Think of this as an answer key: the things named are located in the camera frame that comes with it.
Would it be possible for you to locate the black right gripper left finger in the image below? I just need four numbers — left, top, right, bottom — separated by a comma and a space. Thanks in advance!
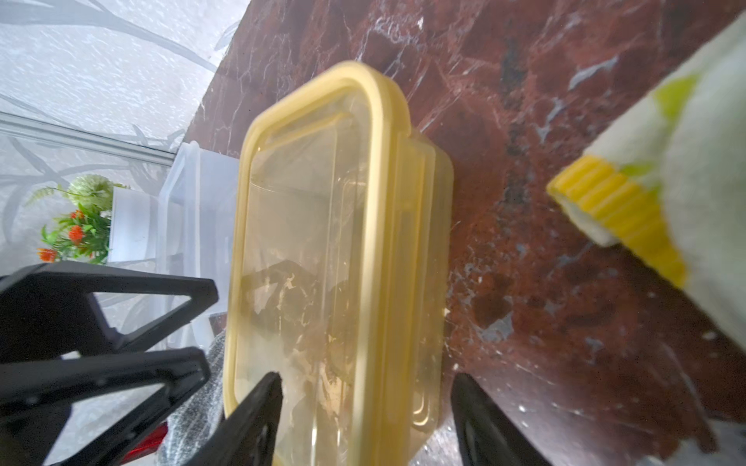
188, 372, 283, 465

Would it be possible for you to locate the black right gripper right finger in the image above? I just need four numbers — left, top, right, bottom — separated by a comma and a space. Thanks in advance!
451, 373, 550, 466

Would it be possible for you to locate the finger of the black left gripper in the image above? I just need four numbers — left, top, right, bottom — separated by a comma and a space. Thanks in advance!
1, 261, 219, 364
1, 348, 211, 465

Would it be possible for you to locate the grey striped cleaning cloth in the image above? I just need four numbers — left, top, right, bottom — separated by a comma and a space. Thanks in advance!
155, 331, 225, 465

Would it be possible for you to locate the clear plastic lunch box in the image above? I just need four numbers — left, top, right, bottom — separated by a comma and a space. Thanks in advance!
155, 142, 239, 350

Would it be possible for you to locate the green artificial plant with flowers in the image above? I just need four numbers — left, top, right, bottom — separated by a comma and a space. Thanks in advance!
26, 174, 127, 265

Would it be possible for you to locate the green yellow cloth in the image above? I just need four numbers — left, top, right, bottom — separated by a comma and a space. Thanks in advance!
547, 17, 745, 345

